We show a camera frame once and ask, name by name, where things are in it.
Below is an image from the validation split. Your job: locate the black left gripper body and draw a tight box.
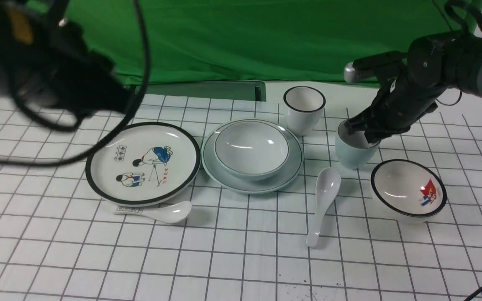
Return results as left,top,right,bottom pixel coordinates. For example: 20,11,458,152
0,0,132,117

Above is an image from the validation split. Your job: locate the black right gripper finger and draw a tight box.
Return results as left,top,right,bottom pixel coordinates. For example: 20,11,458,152
365,125,396,144
344,110,376,135

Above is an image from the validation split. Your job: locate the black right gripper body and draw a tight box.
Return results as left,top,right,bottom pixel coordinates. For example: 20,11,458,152
343,36,455,135

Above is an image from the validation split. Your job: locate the pale blue cup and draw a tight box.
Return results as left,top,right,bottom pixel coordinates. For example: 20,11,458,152
335,119,380,170

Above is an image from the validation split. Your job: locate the plain white spoon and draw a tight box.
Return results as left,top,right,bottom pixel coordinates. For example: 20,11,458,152
306,167,341,248

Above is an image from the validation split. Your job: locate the pale blue bowl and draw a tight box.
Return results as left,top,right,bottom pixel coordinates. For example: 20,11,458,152
212,120,291,181

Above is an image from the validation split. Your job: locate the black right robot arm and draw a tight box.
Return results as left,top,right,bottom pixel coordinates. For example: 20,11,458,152
344,0,482,143

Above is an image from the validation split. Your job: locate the white black-rimmed cup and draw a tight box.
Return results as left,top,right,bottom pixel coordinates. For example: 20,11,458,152
283,86,326,137

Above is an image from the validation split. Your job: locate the white flag-print bowl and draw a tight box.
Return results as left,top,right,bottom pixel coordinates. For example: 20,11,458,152
369,159,448,224

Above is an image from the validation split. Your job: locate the green backdrop cloth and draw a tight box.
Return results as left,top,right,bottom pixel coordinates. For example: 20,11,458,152
28,0,482,87

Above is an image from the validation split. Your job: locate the pale blue plate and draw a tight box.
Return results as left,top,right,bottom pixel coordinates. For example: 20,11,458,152
201,119,304,194

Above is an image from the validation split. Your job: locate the black-rimmed cartoon plate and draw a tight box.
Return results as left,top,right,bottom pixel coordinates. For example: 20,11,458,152
85,122,201,207

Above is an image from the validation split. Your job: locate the white grid tablecloth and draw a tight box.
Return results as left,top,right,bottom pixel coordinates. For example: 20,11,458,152
0,82,482,301

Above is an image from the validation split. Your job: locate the white spoon with lettering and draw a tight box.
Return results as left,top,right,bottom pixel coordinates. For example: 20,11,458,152
113,201,193,224

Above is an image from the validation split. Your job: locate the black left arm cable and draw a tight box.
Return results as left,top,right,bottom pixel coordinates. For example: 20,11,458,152
0,0,151,167

